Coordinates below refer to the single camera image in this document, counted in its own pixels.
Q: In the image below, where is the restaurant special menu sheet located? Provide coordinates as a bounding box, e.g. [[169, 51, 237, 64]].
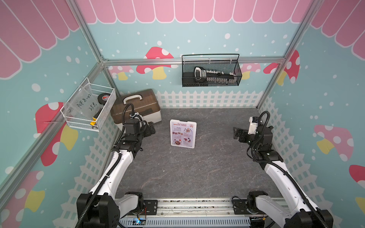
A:
[[171, 121, 196, 146]]

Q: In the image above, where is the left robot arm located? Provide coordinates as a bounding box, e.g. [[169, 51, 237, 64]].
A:
[[76, 103, 156, 228]]

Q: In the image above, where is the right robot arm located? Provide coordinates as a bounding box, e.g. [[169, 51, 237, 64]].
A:
[[233, 111, 334, 228]]

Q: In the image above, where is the white narrow menu rack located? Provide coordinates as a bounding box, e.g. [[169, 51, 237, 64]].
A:
[[169, 119, 197, 149]]

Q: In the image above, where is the brown and white toolbox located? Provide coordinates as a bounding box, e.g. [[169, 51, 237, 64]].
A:
[[110, 89, 162, 130]]

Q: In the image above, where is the yellow black screwdriver in bin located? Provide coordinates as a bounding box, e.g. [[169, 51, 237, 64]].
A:
[[90, 108, 102, 126]]

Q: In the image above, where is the black tape roll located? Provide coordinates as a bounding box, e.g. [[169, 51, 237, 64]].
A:
[[98, 93, 111, 105]]

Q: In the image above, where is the black socket set tool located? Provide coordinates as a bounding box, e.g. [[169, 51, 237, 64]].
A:
[[193, 67, 237, 85]]

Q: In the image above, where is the green lit circuit board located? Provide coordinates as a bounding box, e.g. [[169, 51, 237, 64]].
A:
[[132, 218, 146, 226]]

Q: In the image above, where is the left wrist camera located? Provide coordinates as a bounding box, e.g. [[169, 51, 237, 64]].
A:
[[130, 112, 143, 122]]

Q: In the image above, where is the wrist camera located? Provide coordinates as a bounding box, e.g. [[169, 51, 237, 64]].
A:
[[130, 112, 143, 122], [248, 116, 260, 135]]

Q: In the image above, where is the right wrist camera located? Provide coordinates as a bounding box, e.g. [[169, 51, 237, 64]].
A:
[[248, 116, 260, 135]]

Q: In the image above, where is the clear acrylic wall bin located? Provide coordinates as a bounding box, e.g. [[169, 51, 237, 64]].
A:
[[60, 78, 117, 132]]

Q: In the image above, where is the black wire mesh basket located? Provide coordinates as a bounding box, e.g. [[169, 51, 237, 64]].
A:
[[181, 54, 242, 87]]

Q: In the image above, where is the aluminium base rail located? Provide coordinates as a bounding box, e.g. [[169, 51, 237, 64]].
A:
[[113, 198, 289, 220]]

